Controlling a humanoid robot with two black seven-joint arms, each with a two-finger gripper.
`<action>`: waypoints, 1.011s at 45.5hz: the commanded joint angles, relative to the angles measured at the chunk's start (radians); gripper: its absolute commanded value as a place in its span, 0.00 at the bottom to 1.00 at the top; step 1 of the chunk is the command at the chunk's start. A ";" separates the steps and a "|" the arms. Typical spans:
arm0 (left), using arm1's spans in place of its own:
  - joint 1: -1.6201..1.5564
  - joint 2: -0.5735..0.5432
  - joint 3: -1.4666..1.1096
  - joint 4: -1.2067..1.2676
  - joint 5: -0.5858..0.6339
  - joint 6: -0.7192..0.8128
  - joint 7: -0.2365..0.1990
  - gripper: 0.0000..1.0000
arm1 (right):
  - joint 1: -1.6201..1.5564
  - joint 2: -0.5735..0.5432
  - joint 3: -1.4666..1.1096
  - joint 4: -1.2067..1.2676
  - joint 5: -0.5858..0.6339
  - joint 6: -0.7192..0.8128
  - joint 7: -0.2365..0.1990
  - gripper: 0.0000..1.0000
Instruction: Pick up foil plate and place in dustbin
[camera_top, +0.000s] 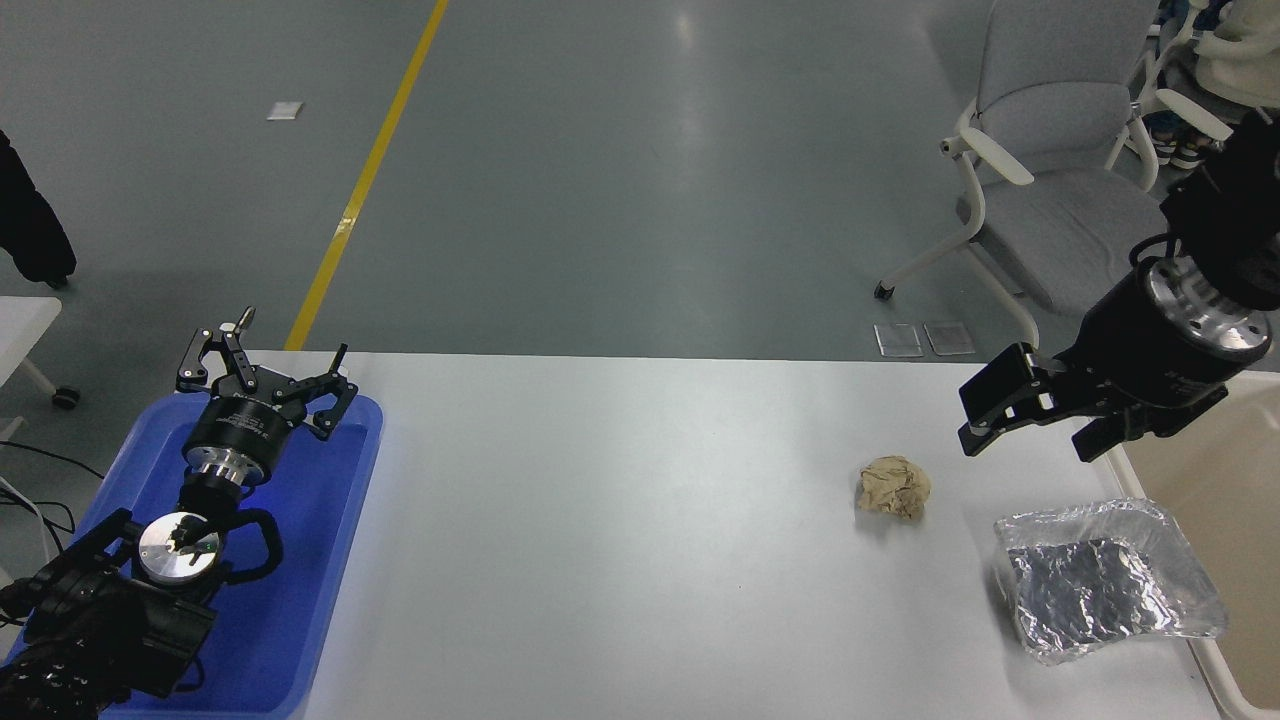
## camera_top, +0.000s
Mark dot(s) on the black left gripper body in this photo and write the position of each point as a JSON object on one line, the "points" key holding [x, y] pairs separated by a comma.
{"points": [[240, 425]]}

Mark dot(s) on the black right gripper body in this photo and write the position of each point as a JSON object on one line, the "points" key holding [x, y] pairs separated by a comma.
{"points": [[1135, 350]]}

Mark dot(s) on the foil plate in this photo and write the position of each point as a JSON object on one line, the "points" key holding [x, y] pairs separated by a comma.
{"points": [[1090, 590]]}

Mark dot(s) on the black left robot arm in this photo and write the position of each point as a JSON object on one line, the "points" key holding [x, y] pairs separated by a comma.
{"points": [[90, 620]]}

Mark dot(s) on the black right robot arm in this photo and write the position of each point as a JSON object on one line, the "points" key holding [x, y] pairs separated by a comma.
{"points": [[1230, 220]]}

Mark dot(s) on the clear floor plate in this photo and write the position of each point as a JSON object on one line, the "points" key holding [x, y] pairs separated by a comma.
{"points": [[949, 338], [898, 340]]}

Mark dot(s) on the large pale bin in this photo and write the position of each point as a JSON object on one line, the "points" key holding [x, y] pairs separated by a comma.
{"points": [[1210, 500]]}

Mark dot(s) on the blue plastic tray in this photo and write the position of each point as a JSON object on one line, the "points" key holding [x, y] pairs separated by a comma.
{"points": [[300, 560]]}

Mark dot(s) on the crumpled tan paper ball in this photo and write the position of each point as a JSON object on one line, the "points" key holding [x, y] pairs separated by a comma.
{"points": [[893, 488]]}

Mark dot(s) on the person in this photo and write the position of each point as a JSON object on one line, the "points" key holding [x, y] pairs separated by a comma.
{"points": [[1245, 50], [28, 220]]}

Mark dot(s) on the grey office chair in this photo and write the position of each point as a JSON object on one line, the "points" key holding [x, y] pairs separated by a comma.
{"points": [[1050, 110]]}

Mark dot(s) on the white paper sheet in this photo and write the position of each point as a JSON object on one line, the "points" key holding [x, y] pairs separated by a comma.
{"points": [[285, 110]]}

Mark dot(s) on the white-framed office chair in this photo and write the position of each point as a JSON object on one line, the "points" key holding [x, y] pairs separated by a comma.
{"points": [[1182, 72]]}

